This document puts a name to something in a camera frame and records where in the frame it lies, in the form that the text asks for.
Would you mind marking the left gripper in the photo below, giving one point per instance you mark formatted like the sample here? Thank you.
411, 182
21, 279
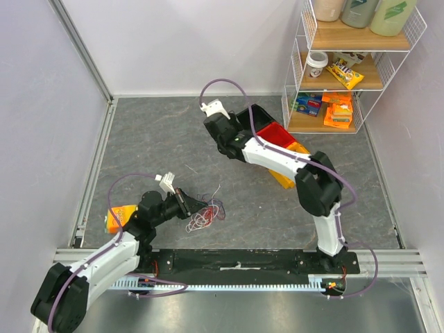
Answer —
186, 203

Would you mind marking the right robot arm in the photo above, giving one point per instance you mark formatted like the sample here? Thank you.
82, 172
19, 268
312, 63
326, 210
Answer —
319, 189

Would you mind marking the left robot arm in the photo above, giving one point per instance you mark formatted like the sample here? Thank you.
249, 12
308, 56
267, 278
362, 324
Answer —
67, 292

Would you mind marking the red plastic bin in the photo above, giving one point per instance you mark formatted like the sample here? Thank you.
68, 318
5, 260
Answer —
276, 134

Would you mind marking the black plastic bin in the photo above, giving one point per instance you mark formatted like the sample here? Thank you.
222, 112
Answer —
261, 118

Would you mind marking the blue green box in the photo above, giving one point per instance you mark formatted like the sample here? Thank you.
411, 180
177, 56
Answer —
307, 103

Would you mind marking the orange snack packs stack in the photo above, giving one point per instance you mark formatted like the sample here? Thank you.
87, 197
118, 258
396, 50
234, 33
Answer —
339, 109

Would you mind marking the white paper coffee cup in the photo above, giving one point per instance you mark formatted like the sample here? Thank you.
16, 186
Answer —
316, 62

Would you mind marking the yellow candy bag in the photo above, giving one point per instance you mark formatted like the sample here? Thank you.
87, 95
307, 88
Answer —
346, 76

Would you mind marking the brown white snack box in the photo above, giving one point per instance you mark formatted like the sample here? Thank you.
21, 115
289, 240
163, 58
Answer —
349, 59

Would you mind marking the beige bottle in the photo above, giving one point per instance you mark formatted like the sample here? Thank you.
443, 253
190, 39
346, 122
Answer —
327, 10

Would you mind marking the grey green bottle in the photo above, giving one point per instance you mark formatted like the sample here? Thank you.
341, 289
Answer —
358, 13

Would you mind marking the light green bottle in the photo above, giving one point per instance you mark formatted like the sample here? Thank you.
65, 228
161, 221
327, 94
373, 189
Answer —
391, 16

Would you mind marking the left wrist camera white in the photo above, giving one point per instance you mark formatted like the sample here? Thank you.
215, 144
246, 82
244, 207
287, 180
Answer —
166, 182

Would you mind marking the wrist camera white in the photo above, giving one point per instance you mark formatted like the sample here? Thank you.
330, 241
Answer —
214, 107
166, 182

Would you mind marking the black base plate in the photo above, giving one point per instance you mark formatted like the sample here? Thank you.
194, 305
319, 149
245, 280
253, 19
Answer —
241, 265

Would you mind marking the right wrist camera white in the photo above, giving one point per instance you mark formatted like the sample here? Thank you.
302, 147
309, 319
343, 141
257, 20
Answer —
214, 107

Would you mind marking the white slotted cable duct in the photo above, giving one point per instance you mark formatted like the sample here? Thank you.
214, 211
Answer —
139, 284

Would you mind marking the white wire shelf rack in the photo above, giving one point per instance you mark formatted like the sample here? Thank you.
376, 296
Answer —
385, 57

